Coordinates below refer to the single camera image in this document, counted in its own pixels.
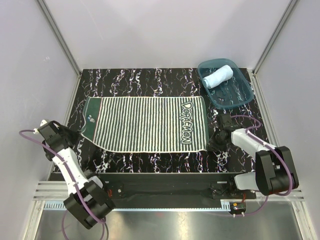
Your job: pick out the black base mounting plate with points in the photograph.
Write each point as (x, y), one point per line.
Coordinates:
(185, 200)

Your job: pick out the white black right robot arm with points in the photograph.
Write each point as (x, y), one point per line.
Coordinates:
(275, 171)

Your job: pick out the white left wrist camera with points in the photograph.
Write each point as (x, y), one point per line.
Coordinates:
(42, 123)

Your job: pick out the green white striped towel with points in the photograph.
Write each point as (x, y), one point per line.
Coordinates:
(145, 124)

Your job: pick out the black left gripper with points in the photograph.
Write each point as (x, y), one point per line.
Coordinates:
(75, 134)

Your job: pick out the white slotted cable duct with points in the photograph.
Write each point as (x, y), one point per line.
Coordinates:
(222, 206)

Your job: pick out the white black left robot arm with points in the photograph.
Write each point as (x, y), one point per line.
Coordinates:
(89, 199)

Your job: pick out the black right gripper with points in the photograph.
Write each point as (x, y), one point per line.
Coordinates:
(212, 146)

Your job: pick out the aluminium front rail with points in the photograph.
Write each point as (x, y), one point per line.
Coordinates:
(58, 190)

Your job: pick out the teal transparent plastic bin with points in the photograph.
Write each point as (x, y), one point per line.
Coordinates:
(230, 94)

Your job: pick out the light blue towel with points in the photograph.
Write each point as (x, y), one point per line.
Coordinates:
(221, 75)

